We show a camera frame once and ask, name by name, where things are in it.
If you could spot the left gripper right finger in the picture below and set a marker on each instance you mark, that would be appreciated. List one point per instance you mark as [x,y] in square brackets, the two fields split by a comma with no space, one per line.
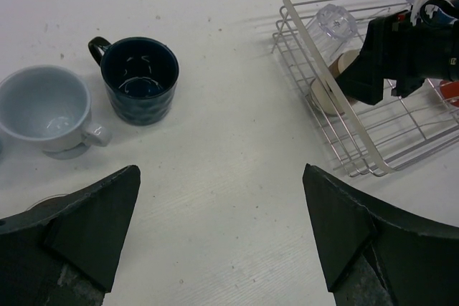
[373,253]

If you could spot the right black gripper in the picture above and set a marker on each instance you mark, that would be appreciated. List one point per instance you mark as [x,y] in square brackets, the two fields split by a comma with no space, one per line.
[417,53]

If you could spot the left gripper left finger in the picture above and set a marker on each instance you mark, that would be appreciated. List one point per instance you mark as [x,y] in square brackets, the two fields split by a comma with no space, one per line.
[67,252]

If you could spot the cream cup brown band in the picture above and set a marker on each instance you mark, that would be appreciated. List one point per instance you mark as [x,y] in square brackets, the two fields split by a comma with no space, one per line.
[322,96]

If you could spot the clear faceted glass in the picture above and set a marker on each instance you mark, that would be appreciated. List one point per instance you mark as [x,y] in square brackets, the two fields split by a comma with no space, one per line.
[331,29]

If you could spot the pale grey-blue mug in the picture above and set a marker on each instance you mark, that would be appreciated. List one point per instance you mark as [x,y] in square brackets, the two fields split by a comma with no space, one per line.
[50,107]

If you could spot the large dark blue mug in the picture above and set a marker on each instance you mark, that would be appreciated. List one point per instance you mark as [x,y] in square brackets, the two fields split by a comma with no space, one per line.
[140,76]

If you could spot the white cup brown band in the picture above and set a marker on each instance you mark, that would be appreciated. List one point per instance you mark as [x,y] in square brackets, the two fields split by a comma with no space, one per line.
[47,200]

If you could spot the orange cup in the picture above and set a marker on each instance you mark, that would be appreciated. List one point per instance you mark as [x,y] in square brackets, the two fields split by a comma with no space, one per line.
[450,92]

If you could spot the metal wire dish rack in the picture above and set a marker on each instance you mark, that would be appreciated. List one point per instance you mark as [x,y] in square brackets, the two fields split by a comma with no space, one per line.
[378,139]

